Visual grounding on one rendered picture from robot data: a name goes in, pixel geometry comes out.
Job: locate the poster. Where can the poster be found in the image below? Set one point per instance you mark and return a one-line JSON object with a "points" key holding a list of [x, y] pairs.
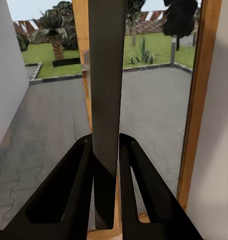
{"points": [[106, 46]]}

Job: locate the door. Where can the door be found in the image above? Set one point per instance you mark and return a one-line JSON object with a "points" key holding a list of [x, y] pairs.
{"points": [[45, 93]]}

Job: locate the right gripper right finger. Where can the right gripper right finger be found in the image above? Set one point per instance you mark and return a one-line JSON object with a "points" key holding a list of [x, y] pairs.
{"points": [[168, 220]]}

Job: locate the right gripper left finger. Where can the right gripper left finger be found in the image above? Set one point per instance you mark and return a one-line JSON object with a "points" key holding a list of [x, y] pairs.
{"points": [[59, 208]]}

